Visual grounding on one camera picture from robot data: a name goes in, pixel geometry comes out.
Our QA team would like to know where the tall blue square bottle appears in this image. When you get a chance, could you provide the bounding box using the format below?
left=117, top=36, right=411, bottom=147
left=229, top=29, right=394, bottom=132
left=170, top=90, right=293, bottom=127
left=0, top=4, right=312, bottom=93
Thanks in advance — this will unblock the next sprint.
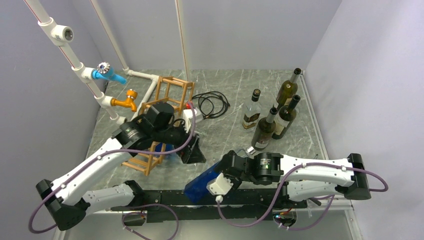
left=184, top=147, right=257, bottom=204

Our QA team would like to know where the dark wine bottle front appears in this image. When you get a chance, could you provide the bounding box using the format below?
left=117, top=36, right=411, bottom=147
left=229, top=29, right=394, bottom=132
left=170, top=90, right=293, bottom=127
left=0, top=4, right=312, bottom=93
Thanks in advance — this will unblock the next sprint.
left=251, top=106, right=278, bottom=151

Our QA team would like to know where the dark wine bottle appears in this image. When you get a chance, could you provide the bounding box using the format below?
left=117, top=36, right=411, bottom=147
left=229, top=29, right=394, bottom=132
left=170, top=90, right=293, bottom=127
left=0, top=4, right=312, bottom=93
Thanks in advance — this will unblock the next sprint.
left=251, top=106, right=278, bottom=151
left=272, top=94, right=301, bottom=140

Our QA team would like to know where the wooden wine rack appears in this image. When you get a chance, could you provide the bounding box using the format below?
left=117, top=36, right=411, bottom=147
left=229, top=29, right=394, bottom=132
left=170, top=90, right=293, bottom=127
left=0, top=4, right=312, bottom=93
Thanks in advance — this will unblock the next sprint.
left=123, top=76, right=195, bottom=176

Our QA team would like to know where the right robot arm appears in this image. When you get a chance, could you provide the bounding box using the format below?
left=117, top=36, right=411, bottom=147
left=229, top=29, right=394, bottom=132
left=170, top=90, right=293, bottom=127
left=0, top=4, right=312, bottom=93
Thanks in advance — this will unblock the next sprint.
left=206, top=151, right=371, bottom=208

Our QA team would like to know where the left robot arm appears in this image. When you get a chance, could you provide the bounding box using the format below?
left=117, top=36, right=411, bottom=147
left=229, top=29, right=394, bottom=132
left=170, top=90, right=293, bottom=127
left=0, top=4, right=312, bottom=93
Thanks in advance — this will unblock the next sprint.
left=36, top=102, right=200, bottom=231

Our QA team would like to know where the clear liquor bottle black cap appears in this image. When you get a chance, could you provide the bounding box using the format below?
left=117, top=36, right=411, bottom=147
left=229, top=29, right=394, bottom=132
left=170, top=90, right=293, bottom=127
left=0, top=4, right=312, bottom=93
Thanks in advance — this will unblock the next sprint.
left=241, top=88, right=261, bottom=129

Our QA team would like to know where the dark wine bottle right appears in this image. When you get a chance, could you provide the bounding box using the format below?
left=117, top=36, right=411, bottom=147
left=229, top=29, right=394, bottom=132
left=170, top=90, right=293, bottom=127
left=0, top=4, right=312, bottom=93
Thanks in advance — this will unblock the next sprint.
left=272, top=94, right=301, bottom=140

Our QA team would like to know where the green wine bottle rear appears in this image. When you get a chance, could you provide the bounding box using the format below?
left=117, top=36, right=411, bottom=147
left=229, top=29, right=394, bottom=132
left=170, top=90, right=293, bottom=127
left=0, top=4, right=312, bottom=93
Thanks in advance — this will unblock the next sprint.
left=274, top=68, right=302, bottom=110

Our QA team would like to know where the orange plastic faucet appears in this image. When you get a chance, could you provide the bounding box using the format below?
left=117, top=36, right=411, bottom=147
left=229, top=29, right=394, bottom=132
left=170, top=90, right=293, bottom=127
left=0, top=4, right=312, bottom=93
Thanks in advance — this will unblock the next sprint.
left=110, top=89, right=138, bottom=112

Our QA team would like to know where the blue plastic faucet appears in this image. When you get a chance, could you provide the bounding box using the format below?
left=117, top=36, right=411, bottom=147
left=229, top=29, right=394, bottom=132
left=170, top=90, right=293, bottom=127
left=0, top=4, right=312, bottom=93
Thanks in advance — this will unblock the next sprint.
left=91, top=62, right=127, bottom=85

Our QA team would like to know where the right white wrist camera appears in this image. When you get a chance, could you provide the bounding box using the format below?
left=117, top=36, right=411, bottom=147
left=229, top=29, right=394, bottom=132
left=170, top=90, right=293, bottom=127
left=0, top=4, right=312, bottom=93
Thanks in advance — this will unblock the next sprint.
left=206, top=173, right=234, bottom=196

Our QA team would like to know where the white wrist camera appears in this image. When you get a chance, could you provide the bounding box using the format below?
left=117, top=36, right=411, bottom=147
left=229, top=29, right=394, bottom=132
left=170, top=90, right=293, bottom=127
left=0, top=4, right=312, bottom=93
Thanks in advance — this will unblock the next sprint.
left=206, top=173, right=234, bottom=196
left=181, top=107, right=204, bottom=133

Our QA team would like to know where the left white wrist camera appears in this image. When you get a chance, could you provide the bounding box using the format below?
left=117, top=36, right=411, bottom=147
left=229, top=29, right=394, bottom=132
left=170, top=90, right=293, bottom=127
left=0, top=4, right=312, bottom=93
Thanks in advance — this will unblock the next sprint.
left=181, top=107, right=204, bottom=133

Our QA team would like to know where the black coiled cable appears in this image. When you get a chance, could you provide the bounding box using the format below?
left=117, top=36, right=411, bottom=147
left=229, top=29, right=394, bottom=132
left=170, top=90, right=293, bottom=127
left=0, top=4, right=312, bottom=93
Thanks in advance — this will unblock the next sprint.
left=187, top=91, right=231, bottom=121

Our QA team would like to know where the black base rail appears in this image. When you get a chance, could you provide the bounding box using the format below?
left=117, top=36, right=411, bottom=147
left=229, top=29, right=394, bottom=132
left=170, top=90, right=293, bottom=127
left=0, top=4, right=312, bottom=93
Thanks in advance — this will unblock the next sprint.
left=110, top=187, right=309, bottom=223

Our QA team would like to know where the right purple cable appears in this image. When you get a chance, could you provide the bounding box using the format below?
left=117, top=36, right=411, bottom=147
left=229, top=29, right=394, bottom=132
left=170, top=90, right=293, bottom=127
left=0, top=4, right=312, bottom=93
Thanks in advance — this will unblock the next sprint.
left=216, top=162, right=389, bottom=231

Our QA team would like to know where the white PVC pipe frame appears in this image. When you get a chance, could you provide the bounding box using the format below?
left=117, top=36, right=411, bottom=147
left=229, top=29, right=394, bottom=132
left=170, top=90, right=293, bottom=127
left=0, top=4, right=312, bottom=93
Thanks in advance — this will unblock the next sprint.
left=23, top=0, right=194, bottom=134

